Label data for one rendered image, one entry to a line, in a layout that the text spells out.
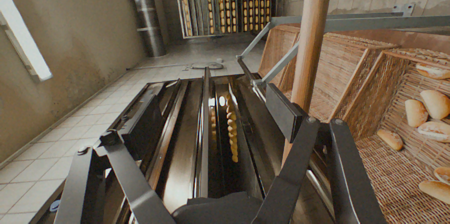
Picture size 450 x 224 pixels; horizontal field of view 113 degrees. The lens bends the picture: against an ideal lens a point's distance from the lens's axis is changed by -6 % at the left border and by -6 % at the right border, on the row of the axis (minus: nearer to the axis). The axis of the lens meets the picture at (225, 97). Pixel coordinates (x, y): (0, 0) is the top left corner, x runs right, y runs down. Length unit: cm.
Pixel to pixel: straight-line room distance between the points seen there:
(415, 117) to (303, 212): 52
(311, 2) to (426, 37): 69
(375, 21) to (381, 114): 39
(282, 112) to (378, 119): 84
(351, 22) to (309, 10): 55
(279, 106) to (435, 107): 69
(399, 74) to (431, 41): 13
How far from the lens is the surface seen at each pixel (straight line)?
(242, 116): 113
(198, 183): 61
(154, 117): 19
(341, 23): 76
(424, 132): 85
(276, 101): 17
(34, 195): 117
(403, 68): 90
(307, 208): 77
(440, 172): 88
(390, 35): 98
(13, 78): 164
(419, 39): 92
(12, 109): 161
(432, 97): 82
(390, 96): 94
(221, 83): 186
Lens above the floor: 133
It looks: 3 degrees down
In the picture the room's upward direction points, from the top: 96 degrees counter-clockwise
